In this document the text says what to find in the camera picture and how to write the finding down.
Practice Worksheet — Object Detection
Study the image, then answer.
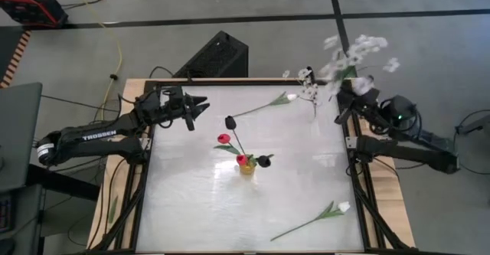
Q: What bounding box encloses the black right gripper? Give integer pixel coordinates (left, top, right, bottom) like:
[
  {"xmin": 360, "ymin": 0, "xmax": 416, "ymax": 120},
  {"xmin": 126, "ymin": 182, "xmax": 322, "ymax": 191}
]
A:
[{"xmin": 334, "ymin": 86, "xmax": 382, "ymax": 126}]

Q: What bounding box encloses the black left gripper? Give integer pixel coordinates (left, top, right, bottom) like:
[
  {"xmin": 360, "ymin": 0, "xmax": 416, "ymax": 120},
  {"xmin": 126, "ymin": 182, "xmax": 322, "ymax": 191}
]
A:
[{"xmin": 160, "ymin": 85, "xmax": 211, "ymax": 132}]

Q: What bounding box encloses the long-stemmed black flower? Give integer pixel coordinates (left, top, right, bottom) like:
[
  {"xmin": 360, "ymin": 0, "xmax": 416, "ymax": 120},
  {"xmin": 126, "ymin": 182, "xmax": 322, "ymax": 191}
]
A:
[{"xmin": 224, "ymin": 115, "xmax": 248, "ymax": 159}]

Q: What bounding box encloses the white blossom spray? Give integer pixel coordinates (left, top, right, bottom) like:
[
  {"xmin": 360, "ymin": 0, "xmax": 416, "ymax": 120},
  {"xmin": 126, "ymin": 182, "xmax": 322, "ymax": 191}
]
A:
[
  {"xmin": 282, "ymin": 67, "xmax": 322, "ymax": 120},
  {"xmin": 322, "ymin": 34, "xmax": 401, "ymax": 97}
]

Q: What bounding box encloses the white artificial tulip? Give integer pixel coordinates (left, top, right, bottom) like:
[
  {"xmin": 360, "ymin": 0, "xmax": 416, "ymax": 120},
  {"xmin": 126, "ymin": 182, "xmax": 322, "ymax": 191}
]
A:
[
  {"xmin": 269, "ymin": 201, "xmax": 351, "ymax": 243},
  {"xmin": 231, "ymin": 91, "xmax": 299, "ymax": 119}
]

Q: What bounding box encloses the clear glass vase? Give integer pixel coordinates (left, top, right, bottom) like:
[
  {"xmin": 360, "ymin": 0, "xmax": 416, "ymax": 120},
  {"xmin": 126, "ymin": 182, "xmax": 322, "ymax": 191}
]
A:
[{"xmin": 309, "ymin": 105, "xmax": 323, "ymax": 136}]

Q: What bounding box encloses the yellow glass vase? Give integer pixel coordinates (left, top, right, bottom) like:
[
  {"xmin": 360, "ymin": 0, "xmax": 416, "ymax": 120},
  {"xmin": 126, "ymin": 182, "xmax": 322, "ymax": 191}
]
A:
[{"xmin": 238, "ymin": 159, "xmax": 257, "ymax": 177}]

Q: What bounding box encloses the black perforated computer case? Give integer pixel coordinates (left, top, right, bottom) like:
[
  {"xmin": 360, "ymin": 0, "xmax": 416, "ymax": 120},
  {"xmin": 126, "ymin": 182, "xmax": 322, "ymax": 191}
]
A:
[{"xmin": 171, "ymin": 30, "xmax": 250, "ymax": 79}]

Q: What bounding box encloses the short-stemmed black flower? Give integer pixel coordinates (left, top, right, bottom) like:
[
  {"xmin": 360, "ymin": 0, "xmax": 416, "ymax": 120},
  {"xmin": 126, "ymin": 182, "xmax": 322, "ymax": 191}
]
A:
[{"xmin": 255, "ymin": 153, "xmax": 276, "ymax": 168}]

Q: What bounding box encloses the grey floor stand foot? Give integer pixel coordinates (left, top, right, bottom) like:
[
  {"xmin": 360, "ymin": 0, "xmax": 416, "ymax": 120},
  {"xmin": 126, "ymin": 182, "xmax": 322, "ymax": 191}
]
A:
[{"xmin": 455, "ymin": 113, "xmax": 490, "ymax": 137}]

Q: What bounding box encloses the loose green leaf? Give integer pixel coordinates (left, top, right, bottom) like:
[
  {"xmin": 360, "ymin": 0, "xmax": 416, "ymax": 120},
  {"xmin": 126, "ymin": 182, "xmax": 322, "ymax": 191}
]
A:
[{"xmin": 107, "ymin": 195, "xmax": 120, "ymax": 224}]

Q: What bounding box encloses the grey monitor back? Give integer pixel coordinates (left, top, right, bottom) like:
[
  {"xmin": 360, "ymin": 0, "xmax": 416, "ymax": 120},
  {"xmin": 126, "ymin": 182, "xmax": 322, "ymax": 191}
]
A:
[{"xmin": 0, "ymin": 82, "xmax": 44, "ymax": 193}]

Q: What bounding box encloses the black orange striped floor mat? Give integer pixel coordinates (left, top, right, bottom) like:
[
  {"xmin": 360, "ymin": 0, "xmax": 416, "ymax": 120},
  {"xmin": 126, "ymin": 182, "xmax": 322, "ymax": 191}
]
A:
[{"xmin": 0, "ymin": 30, "xmax": 32, "ymax": 90}]

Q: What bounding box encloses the red and black machine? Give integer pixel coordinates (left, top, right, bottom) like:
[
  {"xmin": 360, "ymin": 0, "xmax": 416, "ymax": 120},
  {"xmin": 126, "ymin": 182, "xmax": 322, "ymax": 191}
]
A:
[{"xmin": 0, "ymin": 0, "xmax": 70, "ymax": 29}]

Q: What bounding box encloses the grey cabinet with keypad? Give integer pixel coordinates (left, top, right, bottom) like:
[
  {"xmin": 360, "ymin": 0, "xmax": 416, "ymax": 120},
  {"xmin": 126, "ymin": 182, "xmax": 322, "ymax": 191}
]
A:
[{"xmin": 0, "ymin": 184, "xmax": 44, "ymax": 255}]

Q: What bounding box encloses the thin yellow floor cable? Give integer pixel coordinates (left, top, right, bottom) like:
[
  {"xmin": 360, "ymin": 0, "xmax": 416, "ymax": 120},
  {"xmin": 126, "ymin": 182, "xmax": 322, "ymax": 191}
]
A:
[{"xmin": 67, "ymin": 0, "xmax": 124, "ymax": 105}]

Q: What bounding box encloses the black aluminium table frame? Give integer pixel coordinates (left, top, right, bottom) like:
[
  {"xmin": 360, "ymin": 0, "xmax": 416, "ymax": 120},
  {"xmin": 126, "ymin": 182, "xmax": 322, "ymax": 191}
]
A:
[{"xmin": 88, "ymin": 77, "xmax": 417, "ymax": 255}]

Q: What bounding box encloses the black looped floor cable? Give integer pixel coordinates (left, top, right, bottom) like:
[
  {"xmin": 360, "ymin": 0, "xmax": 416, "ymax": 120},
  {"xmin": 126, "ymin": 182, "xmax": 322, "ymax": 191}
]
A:
[{"xmin": 452, "ymin": 108, "xmax": 490, "ymax": 176}]

